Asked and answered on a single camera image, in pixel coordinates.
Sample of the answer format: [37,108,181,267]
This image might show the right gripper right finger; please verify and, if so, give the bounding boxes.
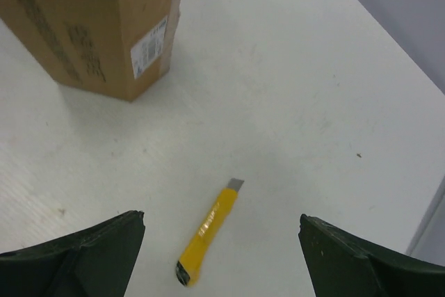
[298,214,444,297]

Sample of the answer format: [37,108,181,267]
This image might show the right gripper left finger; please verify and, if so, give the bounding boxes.
[1,211,145,296]

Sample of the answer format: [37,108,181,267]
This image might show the yellow utility knife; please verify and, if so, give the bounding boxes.
[175,178,244,287]

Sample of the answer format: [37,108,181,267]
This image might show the brown cardboard express box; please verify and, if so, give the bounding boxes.
[1,0,181,101]

